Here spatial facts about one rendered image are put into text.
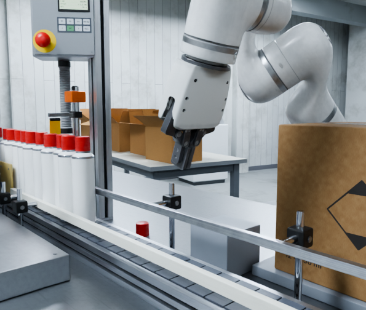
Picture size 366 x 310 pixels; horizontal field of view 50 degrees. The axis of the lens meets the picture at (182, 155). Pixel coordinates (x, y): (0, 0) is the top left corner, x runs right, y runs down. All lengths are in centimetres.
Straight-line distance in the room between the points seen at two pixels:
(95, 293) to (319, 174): 43
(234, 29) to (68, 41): 64
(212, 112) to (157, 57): 570
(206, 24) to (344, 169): 31
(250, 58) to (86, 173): 46
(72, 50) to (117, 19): 501
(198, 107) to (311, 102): 48
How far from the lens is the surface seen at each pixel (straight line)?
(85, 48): 111
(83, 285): 77
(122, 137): 339
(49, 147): 104
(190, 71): 56
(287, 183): 72
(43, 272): 76
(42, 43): 110
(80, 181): 91
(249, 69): 95
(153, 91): 622
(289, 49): 95
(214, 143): 595
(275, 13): 60
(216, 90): 59
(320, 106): 102
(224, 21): 55
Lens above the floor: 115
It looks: 7 degrees down
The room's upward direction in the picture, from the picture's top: straight up
